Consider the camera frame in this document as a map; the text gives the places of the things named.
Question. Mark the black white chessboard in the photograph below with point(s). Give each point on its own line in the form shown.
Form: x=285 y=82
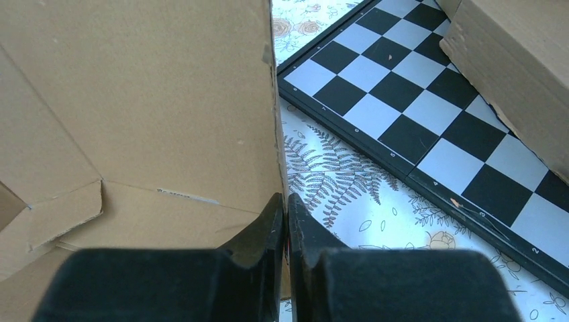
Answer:
x=378 y=79

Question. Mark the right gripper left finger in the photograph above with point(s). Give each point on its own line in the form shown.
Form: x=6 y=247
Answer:
x=250 y=284

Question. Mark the cardboard box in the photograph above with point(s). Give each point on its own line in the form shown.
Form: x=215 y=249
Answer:
x=137 y=137
x=515 y=54

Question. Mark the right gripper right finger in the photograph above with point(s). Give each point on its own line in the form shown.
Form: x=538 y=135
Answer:
x=307 y=242

